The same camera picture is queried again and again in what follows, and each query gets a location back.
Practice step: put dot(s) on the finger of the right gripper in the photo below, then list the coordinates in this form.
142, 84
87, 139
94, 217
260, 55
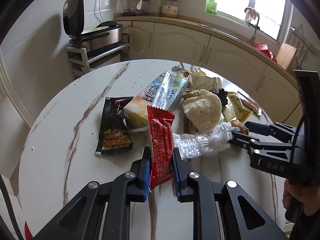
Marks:
258, 128
241, 140

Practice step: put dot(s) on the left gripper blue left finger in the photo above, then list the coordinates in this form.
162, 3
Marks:
146, 168

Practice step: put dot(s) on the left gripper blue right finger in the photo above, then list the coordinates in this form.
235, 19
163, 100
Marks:
179, 175

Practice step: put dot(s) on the brown ginger piece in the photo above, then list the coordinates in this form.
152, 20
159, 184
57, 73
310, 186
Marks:
242, 128

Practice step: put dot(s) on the red white candy wrapper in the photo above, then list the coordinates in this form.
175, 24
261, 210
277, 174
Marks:
249, 103

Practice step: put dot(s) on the clear crinkled plastic wrap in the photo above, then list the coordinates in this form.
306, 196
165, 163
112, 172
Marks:
192, 146

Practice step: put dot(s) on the yellow snack bag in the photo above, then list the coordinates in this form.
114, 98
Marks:
235, 109

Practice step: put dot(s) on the black noodle snack wrapper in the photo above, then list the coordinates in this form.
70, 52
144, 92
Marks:
113, 124

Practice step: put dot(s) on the red snack wrapper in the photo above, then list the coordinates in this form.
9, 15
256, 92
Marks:
162, 145

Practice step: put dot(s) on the black plastic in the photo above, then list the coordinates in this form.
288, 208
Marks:
222, 95

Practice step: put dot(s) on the milk carton box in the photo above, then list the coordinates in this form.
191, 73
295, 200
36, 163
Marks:
164, 92

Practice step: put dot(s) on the lined paper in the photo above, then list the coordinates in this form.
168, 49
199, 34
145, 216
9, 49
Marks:
199, 80

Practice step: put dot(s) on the kitchen faucet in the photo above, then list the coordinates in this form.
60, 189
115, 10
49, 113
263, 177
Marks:
252, 21

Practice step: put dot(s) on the person's right hand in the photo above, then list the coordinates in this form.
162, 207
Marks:
292, 200

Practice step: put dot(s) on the wooden cutting board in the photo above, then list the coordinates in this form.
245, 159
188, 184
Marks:
285, 55

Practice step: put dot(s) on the red plastic basin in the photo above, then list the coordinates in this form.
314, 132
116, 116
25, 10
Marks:
264, 49

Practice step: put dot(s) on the silver yellow snack wrapper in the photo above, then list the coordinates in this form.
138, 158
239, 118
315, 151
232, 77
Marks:
180, 71

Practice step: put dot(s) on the hanging utensil rack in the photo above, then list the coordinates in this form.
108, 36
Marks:
304, 48

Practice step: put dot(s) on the cream base cabinets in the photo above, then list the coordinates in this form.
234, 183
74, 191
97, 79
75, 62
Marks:
273, 88

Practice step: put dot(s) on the window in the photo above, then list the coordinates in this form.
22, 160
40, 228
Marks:
275, 15

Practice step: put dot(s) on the white storage trolley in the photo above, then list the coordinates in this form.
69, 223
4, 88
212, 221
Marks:
82, 62

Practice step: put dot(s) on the green dish soap bottle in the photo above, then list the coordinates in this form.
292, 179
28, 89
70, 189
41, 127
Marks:
211, 7

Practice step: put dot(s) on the black rice cooker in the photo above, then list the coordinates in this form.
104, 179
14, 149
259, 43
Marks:
106, 34

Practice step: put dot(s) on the glass jar with yellow lid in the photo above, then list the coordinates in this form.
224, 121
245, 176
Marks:
170, 9

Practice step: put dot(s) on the white rice spoon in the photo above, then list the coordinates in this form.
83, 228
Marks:
139, 5

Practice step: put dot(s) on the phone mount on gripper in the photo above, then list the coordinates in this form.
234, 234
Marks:
308, 84

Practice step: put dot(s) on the red cup wire rack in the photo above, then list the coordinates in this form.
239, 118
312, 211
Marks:
129, 7

